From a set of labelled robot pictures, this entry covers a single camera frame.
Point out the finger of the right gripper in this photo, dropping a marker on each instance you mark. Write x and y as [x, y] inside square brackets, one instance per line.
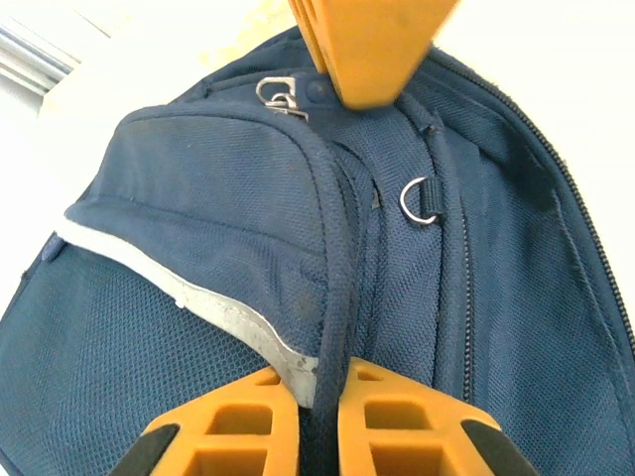
[377, 44]

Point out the aluminium table frame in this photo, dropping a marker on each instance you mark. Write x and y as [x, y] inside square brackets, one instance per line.
[30, 54]

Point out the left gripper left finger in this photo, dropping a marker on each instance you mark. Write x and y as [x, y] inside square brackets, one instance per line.
[238, 446]

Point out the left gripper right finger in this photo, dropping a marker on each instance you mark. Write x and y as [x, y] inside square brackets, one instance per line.
[407, 446]

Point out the navy blue backpack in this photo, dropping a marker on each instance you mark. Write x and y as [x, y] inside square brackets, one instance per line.
[223, 198]

